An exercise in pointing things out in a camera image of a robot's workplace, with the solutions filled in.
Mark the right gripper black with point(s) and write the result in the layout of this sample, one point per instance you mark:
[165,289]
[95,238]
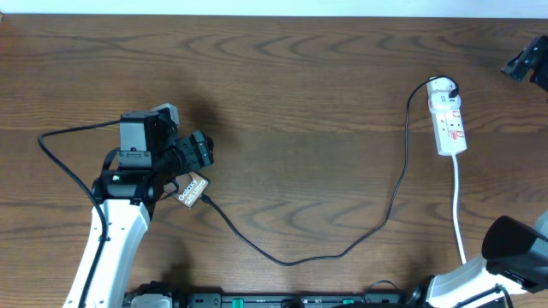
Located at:
[530,56]

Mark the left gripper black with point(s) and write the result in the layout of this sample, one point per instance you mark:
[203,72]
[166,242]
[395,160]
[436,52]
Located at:
[193,161]

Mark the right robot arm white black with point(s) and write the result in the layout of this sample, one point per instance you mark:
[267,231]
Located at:
[513,258]

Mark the white power strip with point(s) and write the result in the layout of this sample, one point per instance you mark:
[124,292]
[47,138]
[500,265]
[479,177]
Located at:
[444,103]

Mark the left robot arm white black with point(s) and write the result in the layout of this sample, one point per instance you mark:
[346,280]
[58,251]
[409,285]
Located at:
[124,202]

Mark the Galaxy smartphone with bronze screen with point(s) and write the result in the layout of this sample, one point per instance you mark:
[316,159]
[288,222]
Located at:
[190,187]

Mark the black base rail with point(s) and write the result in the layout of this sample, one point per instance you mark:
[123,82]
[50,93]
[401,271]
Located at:
[217,300]

